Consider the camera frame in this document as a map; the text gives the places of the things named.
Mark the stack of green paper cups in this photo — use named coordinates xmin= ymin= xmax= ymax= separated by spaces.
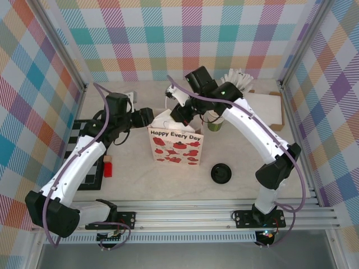
xmin=206 ymin=110 xmax=227 ymax=132

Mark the white red paper gift bag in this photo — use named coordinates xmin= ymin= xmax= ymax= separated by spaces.
xmin=148 ymin=95 xmax=205 ymax=166

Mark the black plastic cup lid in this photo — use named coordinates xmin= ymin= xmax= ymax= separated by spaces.
xmin=210 ymin=163 xmax=233 ymax=185

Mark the flat white napkin stack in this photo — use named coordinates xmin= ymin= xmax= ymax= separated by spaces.
xmin=246 ymin=92 xmax=283 ymax=126

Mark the black grey chessboard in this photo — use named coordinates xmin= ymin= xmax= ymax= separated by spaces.
xmin=64 ymin=119 xmax=109 ymax=191

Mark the small green circuit board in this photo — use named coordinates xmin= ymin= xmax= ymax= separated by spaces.
xmin=96 ymin=231 xmax=124 ymax=242

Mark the small lit circuit board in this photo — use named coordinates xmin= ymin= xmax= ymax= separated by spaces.
xmin=257 ymin=229 xmax=275 ymax=240

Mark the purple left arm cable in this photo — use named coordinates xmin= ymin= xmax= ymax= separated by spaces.
xmin=44 ymin=82 xmax=132 ymax=251

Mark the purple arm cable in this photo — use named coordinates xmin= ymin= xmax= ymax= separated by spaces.
xmin=167 ymin=75 xmax=306 ymax=249
xmin=44 ymin=82 xmax=132 ymax=251

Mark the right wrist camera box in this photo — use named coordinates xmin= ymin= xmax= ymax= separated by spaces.
xmin=165 ymin=84 xmax=189 ymax=108

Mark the aluminium side rail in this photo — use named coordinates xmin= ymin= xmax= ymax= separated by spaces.
xmin=277 ymin=80 xmax=322 ymax=207

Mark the aluminium frame post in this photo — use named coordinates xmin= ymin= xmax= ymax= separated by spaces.
xmin=33 ymin=0 xmax=88 ymax=92
xmin=279 ymin=0 xmax=334 ymax=90

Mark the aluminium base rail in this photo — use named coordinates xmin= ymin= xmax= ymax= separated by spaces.
xmin=30 ymin=199 xmax=342 ymax=232

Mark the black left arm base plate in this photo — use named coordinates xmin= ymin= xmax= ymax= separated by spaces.
xmin=85 ymin=211 xmax=137 ymax=231

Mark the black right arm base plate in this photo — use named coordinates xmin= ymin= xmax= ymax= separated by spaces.
xmin=234 ymin=210 xmax=287 ymax=229

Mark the white slotted cable duct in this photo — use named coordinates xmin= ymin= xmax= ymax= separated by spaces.
xmin=43 ymin=234 xmax=259 ymax=244

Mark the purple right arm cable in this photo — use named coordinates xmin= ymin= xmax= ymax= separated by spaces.
xmin=167 ymin=75 xmax=306 ymax=249

